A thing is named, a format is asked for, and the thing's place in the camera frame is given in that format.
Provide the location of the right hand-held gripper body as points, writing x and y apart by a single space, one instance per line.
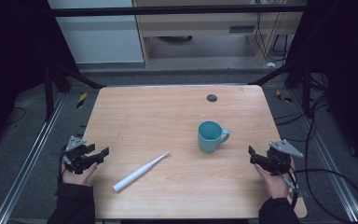
284 149

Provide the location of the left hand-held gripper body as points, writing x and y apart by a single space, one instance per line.
74 143

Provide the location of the white electric toothbrush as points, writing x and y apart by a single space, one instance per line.
136 174

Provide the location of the teal cup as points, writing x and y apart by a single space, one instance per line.
209 141

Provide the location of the person's right hand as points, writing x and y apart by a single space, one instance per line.
275 185

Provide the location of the person's left hand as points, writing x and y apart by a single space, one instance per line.
77 179

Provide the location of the yellow black floor tape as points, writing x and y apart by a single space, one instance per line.
282 96
81 100

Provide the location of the black metal stand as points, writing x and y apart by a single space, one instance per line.
307 90
48 99

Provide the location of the grey table grommet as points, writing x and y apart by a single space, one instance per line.
212 98

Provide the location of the small white floor object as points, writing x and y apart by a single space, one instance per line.
271 64

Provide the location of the white cabinet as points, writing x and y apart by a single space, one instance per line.
99 40

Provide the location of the black curtain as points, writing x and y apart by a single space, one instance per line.
12 56
348 62

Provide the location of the light wooden desk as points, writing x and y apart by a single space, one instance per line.
199 26

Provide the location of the aluminium floor rail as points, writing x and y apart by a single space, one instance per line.
28 161
332 174

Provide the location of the black frame bar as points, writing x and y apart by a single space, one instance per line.
167 11

